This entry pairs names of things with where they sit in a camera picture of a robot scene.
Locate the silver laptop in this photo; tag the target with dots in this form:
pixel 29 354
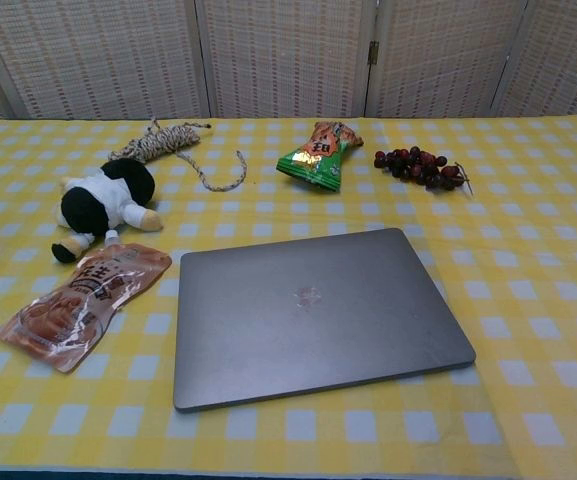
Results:
pixel 308 320

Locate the green orange snack bag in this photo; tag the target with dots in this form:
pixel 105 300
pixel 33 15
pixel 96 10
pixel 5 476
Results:
pixel 313 155

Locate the dark red grape bunch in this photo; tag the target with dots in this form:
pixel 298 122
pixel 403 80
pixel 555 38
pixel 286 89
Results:
pixel 418 162

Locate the woven folding screen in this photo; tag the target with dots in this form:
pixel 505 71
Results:
pixel 288 50

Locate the black white plush cow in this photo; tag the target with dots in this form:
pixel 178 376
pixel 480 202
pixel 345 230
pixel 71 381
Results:
pixel 98 200

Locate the orange sausage snack packet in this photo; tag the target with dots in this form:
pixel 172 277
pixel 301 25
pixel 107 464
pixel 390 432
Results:
pixel 78 305

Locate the yellow white checked tablecloth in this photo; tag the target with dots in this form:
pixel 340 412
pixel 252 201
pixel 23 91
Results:
pixel 518 300

